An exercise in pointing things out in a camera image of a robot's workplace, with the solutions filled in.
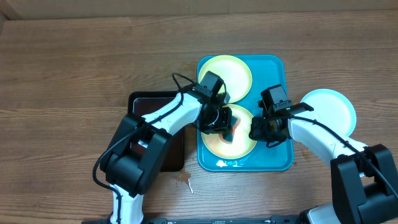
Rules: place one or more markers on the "black rectangular tray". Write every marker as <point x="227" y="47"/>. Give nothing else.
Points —
<point x="145" y="102"/>

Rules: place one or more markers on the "teal orange sponge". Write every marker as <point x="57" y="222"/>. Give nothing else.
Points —
<point x="231" y="130"/>

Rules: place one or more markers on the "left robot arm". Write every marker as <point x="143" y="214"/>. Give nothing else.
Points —
<point x="140" y="145"/>

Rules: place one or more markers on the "light blue plate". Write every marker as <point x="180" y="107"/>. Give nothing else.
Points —
<point x="332" y="109"/>

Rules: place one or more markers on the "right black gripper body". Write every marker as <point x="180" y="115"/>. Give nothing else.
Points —
<point x="259" y="131"/>

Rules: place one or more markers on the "black base frame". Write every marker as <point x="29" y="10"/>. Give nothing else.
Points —
<point x="217" y="220"/>

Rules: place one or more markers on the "yellow plate top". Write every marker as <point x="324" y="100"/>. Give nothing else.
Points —
<point x="235" y="73"/>

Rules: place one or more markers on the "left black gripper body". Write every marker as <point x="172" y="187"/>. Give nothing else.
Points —
<point x="217" y="121"/>

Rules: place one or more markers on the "teal plastic tray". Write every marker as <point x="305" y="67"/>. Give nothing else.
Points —
<point x="267" y="70"/>

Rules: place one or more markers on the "yellow plate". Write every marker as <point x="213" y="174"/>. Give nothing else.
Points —
<point x="235" y="73"/>
<point x="237" y="144"/>

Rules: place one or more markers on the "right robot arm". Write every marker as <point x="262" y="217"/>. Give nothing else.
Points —
<point x="363" y="178"/>

